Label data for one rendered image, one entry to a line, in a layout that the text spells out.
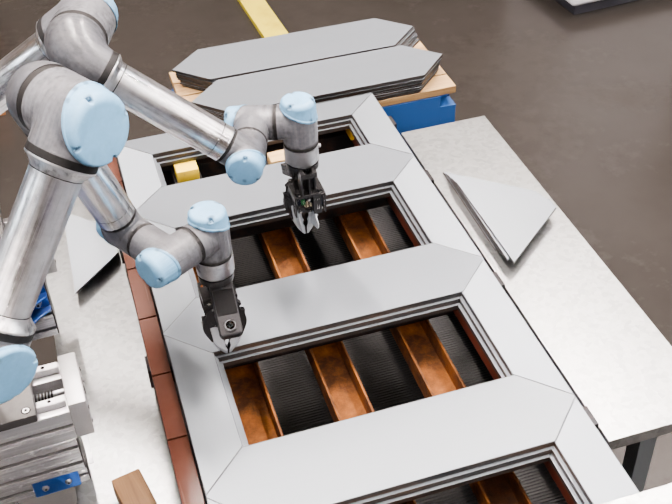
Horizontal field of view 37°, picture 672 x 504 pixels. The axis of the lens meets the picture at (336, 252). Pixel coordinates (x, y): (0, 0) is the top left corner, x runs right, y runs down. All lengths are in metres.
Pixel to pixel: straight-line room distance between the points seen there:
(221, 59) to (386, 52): 0.50
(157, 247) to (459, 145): 1.25
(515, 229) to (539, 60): 2.41
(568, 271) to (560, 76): 2.36
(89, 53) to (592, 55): 3.34
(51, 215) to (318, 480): 0.69
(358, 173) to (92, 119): 1.16
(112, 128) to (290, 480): 0.73
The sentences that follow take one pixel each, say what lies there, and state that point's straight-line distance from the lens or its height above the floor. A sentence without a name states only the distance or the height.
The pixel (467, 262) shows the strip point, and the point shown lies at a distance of 2.32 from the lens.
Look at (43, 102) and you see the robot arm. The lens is 1.60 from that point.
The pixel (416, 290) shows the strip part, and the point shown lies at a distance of 2.24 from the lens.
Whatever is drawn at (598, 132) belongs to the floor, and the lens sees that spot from 4.38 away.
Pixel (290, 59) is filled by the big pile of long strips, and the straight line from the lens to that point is 3.11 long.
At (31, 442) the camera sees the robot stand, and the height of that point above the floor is 0.93.
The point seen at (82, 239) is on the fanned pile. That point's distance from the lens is 2.71.
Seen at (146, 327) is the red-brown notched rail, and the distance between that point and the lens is 2.26.
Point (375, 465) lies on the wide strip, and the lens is 1.91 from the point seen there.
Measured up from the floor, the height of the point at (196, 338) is 0.85.
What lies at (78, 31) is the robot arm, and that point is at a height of 1.49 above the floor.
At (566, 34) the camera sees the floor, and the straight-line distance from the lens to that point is 5.11.
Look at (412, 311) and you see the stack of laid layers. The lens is 2.22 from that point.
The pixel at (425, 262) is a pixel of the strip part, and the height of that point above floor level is 0.85.
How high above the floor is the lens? 2.35
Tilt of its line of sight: 40 degrees down
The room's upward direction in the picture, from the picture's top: 3 degrees counter-clockwise
